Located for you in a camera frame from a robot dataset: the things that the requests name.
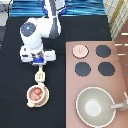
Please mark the white gripper blue base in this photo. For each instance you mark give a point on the white gripper blue base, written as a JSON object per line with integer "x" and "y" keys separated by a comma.
{"x": 40, "y": 58}

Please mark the cream slotted spatula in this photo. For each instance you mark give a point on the cream slotted spatula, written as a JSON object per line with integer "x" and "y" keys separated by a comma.
{"x": 40, "y": 75}

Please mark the small pink pot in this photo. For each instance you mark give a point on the small pink pot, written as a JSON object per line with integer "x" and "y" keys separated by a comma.
{"x": 35, "y": 94}

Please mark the cream round plate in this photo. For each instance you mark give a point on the cream round plate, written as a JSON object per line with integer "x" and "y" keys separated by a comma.
{"x": 43, "y": 102}

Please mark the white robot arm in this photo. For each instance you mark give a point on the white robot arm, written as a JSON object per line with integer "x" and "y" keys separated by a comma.
{"x": 34, "y": 30}

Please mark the black table mat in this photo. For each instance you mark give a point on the black table mat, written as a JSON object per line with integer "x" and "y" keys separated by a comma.
{"x": 16, "y": 77}

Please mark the black burner front left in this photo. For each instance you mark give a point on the black burner front left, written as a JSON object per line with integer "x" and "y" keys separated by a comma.
{"x": 82, "y": 69}

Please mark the black burner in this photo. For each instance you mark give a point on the black burner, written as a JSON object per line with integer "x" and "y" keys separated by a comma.
{"x": 106, "y": 69}
{"x": 103, "y": 51}
{"x": 82, "y": 69}

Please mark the pink stove board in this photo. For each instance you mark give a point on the pink stove board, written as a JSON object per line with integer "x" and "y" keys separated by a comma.
{"x": 114, "y": 84}

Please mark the black burner back right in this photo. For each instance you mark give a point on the black burner back right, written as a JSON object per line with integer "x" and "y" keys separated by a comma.
{"x": 103, "y": 51}

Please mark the black burner front right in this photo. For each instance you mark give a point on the black burner front right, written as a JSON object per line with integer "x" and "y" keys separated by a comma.
{"x": 106, "y": 69}

